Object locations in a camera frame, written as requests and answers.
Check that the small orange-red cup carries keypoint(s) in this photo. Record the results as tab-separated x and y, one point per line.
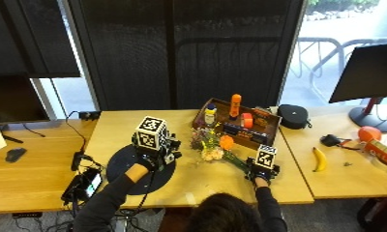
247	120

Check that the person's left hand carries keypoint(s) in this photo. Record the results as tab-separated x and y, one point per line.
152	157

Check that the black monitor with thin frame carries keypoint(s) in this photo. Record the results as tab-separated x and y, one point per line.
12	98

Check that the person's right hand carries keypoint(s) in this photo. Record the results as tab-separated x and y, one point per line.
262	174

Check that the small green scrap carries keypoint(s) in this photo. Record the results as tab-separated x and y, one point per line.
347	164

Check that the brown wooden tray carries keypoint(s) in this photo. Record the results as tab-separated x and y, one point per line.
262	137

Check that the white marker cube, large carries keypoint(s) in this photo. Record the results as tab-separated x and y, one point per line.
150	132

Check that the white bottle with blue cap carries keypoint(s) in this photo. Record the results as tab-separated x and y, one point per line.
210	115

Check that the black power adapter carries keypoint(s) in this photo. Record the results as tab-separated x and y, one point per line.
90	115

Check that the black window blind, wide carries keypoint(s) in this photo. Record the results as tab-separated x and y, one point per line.
184	51

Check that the dark printed box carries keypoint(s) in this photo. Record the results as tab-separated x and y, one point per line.
244	131

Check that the black round mat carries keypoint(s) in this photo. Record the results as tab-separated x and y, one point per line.
134	180

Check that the orange ball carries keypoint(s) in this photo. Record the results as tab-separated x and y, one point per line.
370	133

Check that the red cylindrical can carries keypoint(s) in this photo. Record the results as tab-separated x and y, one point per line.
381	151

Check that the black zip case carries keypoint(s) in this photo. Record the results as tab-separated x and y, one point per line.
292	116

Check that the yellow banana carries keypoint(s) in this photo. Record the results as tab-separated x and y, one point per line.
319	160

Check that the colourful flower bouquet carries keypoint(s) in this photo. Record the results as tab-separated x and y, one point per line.
212	143

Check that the black phone with lit screen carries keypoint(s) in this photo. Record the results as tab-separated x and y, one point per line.
84	185

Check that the black computer mouse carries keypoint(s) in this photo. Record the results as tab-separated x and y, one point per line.
15	154

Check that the tall orange bottle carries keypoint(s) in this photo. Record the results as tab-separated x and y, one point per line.
235	105

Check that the black monitor on red stand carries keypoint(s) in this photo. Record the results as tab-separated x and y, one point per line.
367	74

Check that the white marker cube, small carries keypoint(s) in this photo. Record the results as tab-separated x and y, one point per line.
266	157

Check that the small black pouch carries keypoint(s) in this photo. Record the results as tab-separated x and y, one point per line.
330	140

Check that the small orange packet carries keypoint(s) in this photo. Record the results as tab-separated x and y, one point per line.
262	121

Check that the black window blind, narrow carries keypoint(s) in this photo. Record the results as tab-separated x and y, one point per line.
30	37

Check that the metal bicycle rack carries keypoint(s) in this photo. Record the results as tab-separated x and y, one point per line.
331	51

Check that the black pen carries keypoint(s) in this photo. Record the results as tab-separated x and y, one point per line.
11	139

